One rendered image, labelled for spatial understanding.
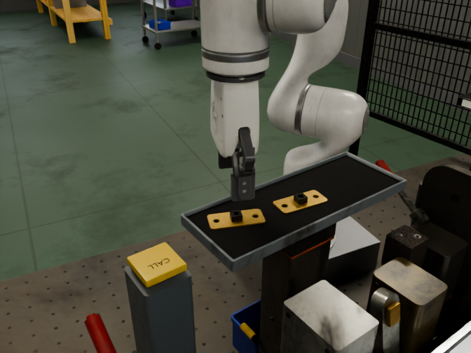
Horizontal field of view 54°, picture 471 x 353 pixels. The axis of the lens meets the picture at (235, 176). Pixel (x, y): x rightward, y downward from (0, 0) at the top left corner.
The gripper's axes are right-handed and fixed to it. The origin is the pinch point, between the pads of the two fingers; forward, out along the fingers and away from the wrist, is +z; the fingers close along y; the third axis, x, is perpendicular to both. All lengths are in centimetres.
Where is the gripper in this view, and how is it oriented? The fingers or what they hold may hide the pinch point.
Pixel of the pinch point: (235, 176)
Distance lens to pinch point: 66.0
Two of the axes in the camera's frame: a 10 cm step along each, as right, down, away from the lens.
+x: 9.8, -1.0, 1.9
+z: 0.0, 8.7, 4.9
